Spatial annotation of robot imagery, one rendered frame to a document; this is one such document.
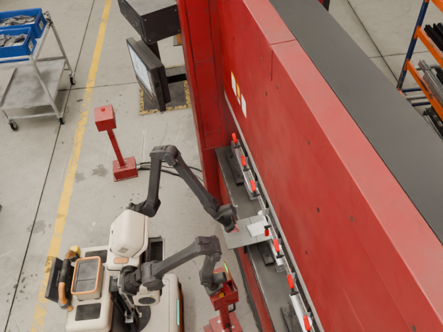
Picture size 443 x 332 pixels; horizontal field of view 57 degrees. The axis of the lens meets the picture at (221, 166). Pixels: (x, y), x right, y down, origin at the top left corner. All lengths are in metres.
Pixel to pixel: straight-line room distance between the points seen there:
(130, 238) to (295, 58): 1.20
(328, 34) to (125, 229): 1.31
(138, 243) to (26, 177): 2.73
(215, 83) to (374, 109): 1.62
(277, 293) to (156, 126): 2.79
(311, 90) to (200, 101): 1.57
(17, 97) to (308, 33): 4.11
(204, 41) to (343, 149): 1.58
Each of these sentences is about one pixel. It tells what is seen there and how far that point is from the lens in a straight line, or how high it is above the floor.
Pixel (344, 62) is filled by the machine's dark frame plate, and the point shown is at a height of 2.30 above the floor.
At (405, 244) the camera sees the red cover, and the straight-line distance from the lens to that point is 0.97.
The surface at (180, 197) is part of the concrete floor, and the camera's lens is 3.94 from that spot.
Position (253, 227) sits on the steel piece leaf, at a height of 1.00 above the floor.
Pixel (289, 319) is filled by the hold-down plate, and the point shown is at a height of 0.91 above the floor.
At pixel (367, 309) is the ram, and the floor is 1.94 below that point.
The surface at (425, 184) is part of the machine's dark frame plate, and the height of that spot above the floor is 2.30.
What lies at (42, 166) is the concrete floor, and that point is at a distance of 4.72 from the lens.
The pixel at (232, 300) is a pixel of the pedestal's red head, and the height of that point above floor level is 0.71.
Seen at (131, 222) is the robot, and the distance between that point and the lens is 2.15.
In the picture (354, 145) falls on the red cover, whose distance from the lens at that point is 1.13.
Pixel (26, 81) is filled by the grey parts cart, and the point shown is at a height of 0.33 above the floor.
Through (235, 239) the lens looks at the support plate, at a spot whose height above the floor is 1.00.
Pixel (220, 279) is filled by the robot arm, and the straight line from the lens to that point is 2.33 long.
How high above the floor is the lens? 3.09
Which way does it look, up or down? 48 degrees down
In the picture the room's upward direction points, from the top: 6 degrees counter-clockwise
